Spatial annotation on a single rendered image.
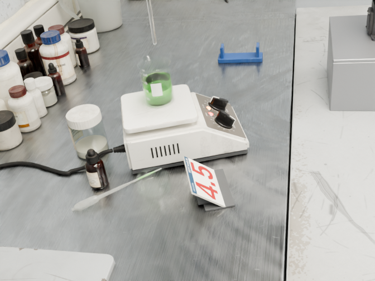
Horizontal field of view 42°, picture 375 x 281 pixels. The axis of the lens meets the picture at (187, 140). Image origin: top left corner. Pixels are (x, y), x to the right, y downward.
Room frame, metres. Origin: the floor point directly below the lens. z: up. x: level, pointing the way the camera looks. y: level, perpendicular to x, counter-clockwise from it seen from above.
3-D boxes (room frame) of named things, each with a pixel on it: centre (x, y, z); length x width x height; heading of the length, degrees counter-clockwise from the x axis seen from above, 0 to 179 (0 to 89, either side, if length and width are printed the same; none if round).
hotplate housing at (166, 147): (0.72, 0.02, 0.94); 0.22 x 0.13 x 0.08; 95
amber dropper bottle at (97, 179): (0.64, 0.15, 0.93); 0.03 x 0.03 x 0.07
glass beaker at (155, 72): (0.73, 0.04, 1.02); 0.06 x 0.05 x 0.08; 25
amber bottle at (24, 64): (1.04, 0.34, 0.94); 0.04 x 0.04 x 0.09
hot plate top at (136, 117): (0.71, 0.04, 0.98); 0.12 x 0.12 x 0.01; 5
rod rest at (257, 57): (1.03, -0.14, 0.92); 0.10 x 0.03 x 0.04; 76
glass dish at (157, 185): (0.61, 0.06, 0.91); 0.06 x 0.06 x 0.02
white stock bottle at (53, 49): (1.04, 0.27, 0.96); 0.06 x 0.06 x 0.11
